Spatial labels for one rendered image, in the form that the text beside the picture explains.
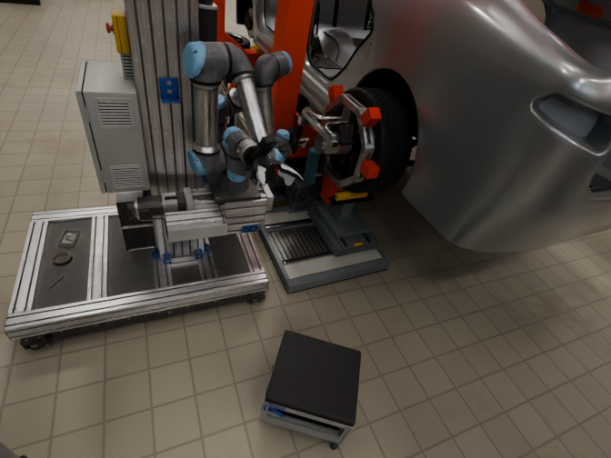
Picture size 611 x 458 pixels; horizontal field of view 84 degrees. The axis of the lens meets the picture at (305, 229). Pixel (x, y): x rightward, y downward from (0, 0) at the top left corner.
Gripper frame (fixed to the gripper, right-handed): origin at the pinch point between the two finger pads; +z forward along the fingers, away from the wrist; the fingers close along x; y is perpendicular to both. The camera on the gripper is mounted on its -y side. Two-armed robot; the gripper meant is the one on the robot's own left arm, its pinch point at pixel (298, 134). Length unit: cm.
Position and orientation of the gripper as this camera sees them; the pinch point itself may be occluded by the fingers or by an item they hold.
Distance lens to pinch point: 229.6
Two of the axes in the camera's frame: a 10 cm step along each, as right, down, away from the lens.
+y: -1.8, 7.4, 6.5
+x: 9.2, 3.6, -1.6
